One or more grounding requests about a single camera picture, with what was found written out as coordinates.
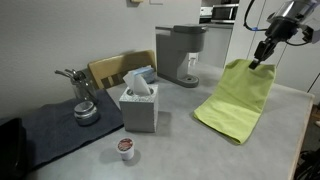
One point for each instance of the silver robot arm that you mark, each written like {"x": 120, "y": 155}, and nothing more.
{"x": 294, "y": 10}

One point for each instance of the wooden chair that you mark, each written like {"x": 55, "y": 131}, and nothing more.
{"x": 109, "y": 72}

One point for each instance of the blue face mask pack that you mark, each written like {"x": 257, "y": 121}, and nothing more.
{"x": 147, "y": 72}

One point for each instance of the dark blue place mat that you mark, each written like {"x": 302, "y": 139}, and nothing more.
{"x": 52, "y": 130}

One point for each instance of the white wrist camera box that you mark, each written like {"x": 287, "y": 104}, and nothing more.
{"x": 311, "y": 30}

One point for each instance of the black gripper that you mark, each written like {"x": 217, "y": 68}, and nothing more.
{"x": 280, "y": 30}

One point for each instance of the grey pod coffee machine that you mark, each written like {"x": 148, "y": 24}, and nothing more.
{"x": 173, "y": 44}

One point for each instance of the grey tissue box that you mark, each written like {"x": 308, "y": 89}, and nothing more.
{"x": 139, "y": 104}

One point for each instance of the small metal tin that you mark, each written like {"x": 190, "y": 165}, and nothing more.
{"x": 86, "y": 113}

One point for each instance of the coffee pod near tissue box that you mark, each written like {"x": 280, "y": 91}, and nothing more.
{"x": 125, "y": 148}

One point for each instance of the yellow microfiber cloth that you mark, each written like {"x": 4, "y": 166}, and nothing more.
{"x": 237, "y": 102}

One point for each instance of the microwave oven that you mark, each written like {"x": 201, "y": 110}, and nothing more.
{"x": 224, "y": 13}

